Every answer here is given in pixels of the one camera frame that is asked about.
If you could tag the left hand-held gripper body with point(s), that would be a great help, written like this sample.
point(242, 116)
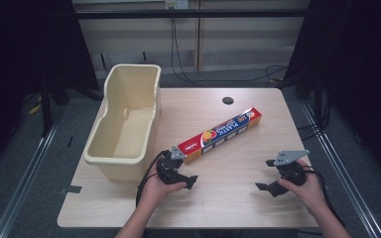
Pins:
point(168, 167)

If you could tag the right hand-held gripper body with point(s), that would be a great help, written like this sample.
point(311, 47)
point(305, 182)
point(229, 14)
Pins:
point(291, 165)

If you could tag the cream plastic bin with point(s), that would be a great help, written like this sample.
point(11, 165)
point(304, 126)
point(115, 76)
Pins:
point(127, 132)

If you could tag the red and blue wrap box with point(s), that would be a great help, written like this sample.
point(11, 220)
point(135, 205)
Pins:
point(221, 134)

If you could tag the person's left hand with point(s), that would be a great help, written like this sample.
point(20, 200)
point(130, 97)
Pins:
point(157, 193)

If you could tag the person's right hand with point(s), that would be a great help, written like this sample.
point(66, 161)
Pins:
point(306, 193)

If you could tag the black metal stand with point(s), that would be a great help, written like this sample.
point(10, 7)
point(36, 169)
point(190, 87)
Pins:
point(46, 109)
point(317, 99)

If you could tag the black floor tape strip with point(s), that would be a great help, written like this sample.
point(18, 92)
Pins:
point(71, 189)

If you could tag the dark curtain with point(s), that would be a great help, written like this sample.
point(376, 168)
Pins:
point(360, 66)
point(20, 66)

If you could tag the metal floor rail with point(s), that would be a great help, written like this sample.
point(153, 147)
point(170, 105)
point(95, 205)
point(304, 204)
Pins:
point(23, 185)
point(340, 178)

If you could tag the white wall socket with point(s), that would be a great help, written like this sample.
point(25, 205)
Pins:
point(176, 4)

